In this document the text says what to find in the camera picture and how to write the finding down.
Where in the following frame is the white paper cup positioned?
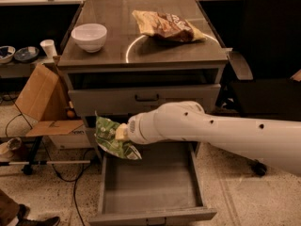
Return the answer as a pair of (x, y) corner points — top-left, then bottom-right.
(40, 40), (57, 58)

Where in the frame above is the open cardboard box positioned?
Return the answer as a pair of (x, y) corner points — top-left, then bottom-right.
(15, 64), (84, 137)

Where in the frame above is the bottom grey drawer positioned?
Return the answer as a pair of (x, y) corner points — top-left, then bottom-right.
(89, 142), (216, 226)

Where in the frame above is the black office chair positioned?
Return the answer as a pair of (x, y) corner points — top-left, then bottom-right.
(215, 0), (301, 177)

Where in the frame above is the small tape roll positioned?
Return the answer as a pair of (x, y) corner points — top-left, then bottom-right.
(8, 137), (22, 151)

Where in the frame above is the grey drawer cabinet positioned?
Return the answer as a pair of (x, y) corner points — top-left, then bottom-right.
(56, 0), (229, 162)

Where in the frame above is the orange ball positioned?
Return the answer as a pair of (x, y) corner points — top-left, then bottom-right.
(66, 109), (76, 120)

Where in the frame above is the brown yellow chip bag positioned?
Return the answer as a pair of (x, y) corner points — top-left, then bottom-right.
(132, 10), (206, 42)

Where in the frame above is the black shoe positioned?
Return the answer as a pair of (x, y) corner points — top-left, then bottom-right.
(16, 204), (60, 226)

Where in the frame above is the white ceramic bowl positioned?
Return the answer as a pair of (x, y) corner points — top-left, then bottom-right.
(71, 24), (107, 53)

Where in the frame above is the white blue bowl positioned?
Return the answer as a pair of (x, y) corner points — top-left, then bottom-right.
(0, 46), (15, 64)

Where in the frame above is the white metal rod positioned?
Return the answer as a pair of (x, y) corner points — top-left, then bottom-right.
(0, 160), (92, 167)

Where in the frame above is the top grey drawer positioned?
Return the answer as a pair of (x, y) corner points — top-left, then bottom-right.
(69, 84), (220, 116)

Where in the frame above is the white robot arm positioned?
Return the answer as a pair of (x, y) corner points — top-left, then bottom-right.
(116, 101), (301, 176)

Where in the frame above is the black floor cable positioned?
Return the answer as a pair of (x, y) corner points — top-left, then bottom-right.
(4, 92), (97, 226)

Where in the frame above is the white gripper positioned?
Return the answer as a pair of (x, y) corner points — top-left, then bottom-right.
(115, 112), (157, 144)

